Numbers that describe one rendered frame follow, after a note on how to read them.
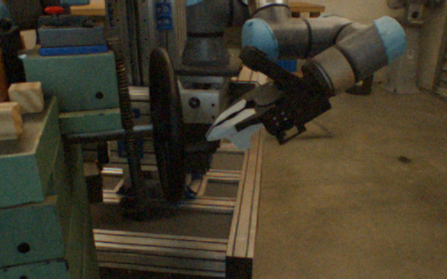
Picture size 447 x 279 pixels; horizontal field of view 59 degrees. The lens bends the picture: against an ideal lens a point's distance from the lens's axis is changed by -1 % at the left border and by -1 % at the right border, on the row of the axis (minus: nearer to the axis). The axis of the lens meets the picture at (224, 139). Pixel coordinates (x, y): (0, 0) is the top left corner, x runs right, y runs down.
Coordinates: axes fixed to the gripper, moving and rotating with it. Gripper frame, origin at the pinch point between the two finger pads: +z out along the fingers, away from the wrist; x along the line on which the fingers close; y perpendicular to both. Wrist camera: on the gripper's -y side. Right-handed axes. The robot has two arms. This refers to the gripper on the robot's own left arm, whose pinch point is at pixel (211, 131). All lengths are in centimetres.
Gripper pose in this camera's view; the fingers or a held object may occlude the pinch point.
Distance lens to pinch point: 65.9
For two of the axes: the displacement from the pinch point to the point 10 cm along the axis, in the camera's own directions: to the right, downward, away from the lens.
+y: 4.4, 7.4, 5.1
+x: -2.7, -4.3, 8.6
